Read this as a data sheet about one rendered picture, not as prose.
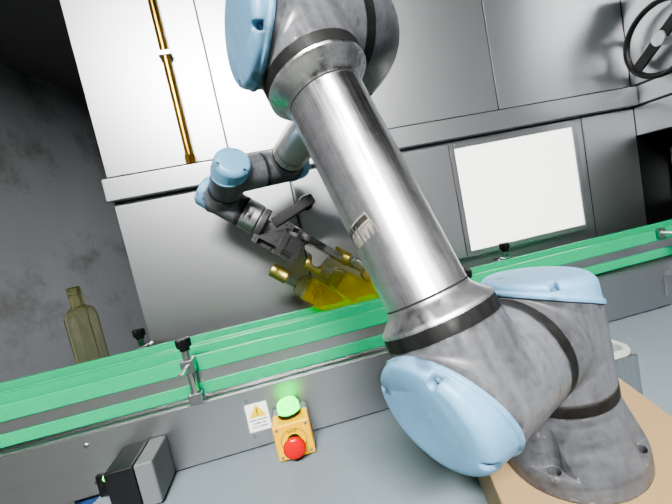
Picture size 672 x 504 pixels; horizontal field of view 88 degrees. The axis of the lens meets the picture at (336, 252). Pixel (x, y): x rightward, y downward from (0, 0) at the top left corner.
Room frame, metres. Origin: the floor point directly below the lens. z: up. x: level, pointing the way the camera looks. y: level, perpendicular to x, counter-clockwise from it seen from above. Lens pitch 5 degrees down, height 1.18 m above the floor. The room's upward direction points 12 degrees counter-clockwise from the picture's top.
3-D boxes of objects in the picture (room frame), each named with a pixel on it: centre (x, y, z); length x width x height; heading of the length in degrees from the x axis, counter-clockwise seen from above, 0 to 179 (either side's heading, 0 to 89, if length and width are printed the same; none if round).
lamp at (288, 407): (0.65, 0.15, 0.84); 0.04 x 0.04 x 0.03
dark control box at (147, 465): (0.60, 0.43, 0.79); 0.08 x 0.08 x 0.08; 8
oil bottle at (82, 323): (0.87, 0.66, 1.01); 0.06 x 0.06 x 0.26; 10
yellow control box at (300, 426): (0.64, 0.15, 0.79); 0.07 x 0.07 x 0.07; 8
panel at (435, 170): (1.05, -0.36, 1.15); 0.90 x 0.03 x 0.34; 98
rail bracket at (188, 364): (0.64, 0.32, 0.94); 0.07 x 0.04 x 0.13; 8
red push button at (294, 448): (0.60, 0.15, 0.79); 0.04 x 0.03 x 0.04; 98
